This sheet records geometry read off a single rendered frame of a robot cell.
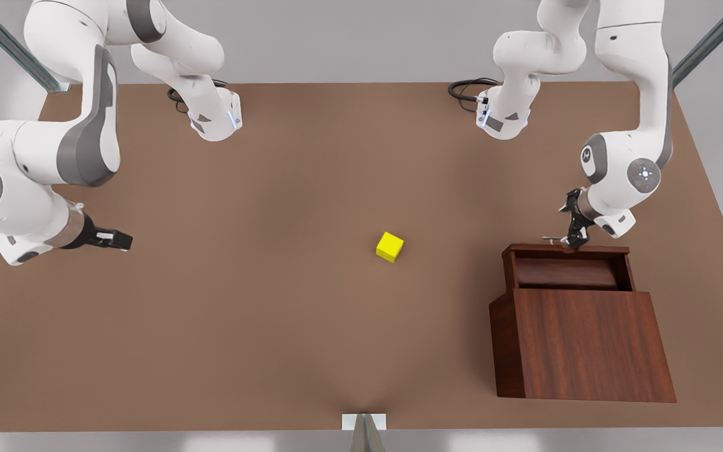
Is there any dark wooden drawer with handle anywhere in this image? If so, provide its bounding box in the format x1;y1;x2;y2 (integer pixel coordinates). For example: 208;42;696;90
502;235;637;291

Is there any dark wooden drawer cabinet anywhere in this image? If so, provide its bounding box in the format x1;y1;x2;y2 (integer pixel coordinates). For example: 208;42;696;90
488;288;678;404

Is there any yellow square block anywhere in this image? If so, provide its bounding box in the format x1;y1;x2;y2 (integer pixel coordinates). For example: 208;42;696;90
375;231;405;264

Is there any black cable loop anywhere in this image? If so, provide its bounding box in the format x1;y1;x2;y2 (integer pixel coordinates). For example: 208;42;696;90
447;78;501;114
166;78;228;116

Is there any silver frame post with foot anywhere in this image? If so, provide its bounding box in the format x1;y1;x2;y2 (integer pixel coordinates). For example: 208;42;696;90
341;412;388;452

